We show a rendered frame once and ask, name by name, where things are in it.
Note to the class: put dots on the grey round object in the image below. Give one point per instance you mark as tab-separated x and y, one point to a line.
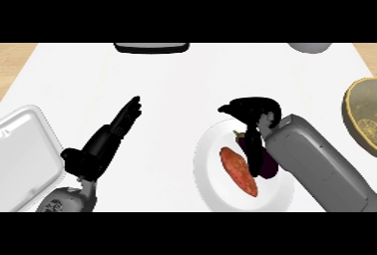
310	47

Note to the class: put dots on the white rectangular tray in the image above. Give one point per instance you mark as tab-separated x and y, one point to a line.
24	156

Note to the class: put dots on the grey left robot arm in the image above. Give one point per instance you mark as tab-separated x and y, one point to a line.
69	200

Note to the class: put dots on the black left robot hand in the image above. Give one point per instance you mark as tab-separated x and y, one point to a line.
106	141

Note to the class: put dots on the white placemat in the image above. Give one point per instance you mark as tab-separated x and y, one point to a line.
196	83

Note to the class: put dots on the dark purple eggplant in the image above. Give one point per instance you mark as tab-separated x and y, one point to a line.
270	162

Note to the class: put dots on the orange sweet potato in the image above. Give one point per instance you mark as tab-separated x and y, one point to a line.
239	171

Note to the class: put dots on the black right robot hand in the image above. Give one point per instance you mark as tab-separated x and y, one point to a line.
253	114

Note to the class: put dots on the white round plate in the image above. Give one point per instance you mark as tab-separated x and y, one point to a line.
231	186

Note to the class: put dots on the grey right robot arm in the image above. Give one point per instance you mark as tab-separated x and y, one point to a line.
318	166

